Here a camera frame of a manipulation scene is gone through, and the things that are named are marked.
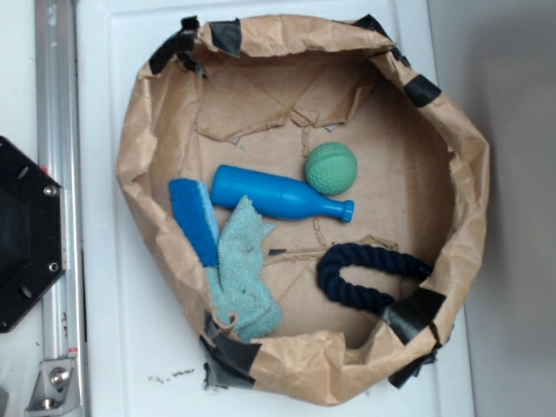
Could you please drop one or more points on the light blue terry cloth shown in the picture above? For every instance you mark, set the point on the light blue terry cloth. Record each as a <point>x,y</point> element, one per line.
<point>240,298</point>

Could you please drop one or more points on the blue plastic bottle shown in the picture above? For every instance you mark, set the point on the blue plastic bottle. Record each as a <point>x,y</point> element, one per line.
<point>274,195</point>

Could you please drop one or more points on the brown paper bag bin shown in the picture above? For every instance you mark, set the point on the brown paper bag bin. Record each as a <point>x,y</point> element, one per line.
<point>362,301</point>

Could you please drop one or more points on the green dimpled ball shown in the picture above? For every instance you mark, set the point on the green dimpled ball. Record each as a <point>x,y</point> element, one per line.
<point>331,168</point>

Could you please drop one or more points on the blue sponge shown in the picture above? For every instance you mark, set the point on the blue sponge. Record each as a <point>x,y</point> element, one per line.
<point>194,213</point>

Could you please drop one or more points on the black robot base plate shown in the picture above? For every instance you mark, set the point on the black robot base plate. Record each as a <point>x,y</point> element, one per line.
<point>31,234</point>

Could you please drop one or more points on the metal corner bracket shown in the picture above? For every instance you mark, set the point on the metal corner bracket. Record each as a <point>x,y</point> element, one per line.
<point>56,392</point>

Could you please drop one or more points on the aluminium extrusion rail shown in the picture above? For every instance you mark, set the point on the aluminium extrusion rail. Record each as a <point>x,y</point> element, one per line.
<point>64,318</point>

